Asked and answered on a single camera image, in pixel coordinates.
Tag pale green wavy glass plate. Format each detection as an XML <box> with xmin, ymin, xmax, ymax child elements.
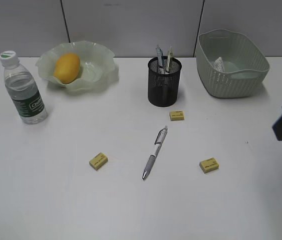
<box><xmin>35</xmin><ymin>40</ymin><xmax>119</xmax><ymax>93</ymax></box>

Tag yellow mango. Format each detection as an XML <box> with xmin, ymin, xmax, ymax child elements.
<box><xmin>53</xmin><ymin>52</ymin><xmax>80</xmax><ymax>84</ymax></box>

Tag clear plastic water bottle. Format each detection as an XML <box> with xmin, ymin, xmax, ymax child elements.
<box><xmin>0</xmin><ymin>50</ymin><xmax>48</xmax><ymax>124</ymax></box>

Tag yellow eraser left front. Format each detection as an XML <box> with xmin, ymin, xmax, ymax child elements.
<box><xmin>89</xmin><ymin>152</ymin><xmax>108</xmax><ymax>171</ymax></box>

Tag pale green woven basket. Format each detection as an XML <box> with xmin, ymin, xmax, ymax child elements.
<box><xmin>196</xmin><ymin>29</ymin><xmax>270</xmax><ymax>99</ymax></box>

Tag purple grey ballpoint pen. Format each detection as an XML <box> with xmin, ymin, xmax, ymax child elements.
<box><xmin>142</xmin><ymin>125</ymin><xmax>168</xmax><ymax>180</ymax></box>

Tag blue grey ballpoint pen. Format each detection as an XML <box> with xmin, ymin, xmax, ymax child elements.
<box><xmin>156</xmin><ymin>45</ymin><xmax>164</xmax><ymax>74</ymax></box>

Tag white waste paper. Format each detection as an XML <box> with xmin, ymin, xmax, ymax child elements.
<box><xmin>213</xmin><ymin>57</ymin><xmax>225</xmax><ymax>73</ymax></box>

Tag yellow eraser right front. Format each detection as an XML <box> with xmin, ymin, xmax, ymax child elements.
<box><xmin>199</xmin><ymin>157</ymin><xmax>220</xmax><ymax>174</ymax></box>

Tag black mesh pen holder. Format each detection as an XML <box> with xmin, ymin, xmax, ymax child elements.
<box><xmin>148</xmin><ymin>57</ymin><xmax>182</xmax><ymax>107</ymax></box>

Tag beige ballpoint pen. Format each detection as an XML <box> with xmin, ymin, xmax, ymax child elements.
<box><xmin>165</xmin><ymin>46</ymin><xmax>173</xmax><ymax>74</ymax></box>

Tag yellow eraser near holder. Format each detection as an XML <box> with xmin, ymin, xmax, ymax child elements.
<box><xmin>169</xmin><ymin>111</ymin><xmax>185</xmax><ymax>121</ymax></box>

